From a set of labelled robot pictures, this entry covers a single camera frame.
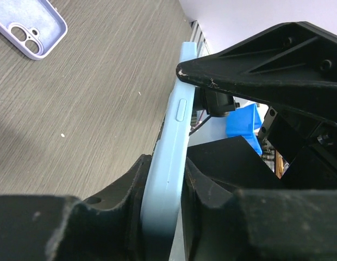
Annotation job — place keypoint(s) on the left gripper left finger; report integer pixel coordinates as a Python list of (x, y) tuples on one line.
[(105, 226)]

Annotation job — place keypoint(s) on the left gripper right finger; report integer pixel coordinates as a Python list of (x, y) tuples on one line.
[(256, 224)]

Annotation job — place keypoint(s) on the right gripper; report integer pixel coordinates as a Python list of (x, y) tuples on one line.
[(291, 65)]

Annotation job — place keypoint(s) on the phone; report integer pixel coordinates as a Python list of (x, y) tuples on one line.
[(34, 27), (163, 189)]

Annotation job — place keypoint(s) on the blue plastic bin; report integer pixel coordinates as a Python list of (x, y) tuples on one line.
[(244, 122)]

